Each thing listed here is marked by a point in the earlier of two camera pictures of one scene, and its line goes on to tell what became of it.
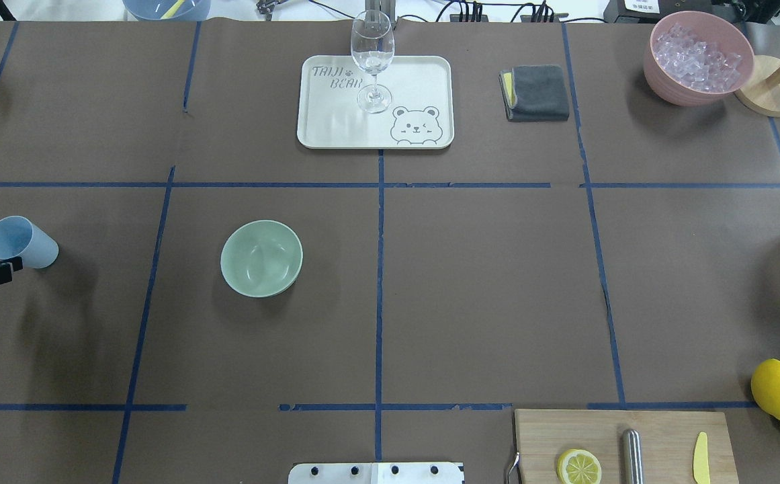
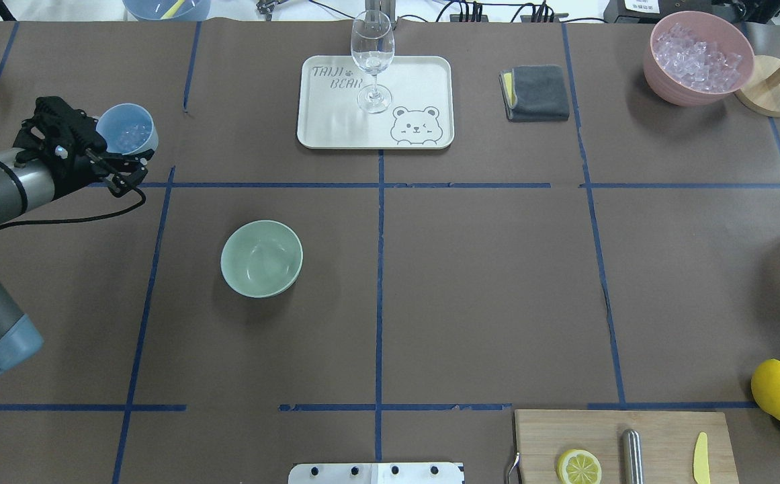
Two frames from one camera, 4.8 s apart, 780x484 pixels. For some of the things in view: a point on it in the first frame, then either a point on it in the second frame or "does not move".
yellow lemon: (778, 389) does not move
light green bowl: (261, 259) does not move
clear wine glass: (373, 44) does not move
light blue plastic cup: (15, 236) to (127, 129)
